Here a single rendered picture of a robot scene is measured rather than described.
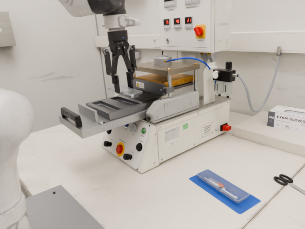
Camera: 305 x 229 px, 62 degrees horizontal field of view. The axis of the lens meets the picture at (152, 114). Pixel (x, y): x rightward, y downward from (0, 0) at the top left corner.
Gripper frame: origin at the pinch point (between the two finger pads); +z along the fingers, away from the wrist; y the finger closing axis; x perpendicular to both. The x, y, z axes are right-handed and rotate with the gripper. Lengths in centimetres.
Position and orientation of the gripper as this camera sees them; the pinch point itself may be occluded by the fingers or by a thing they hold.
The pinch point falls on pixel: (123, 83)
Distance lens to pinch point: 103.3
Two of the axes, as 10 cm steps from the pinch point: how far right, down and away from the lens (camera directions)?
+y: -7.9, 2.7, -5.5
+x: 6.1, 2.3, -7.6
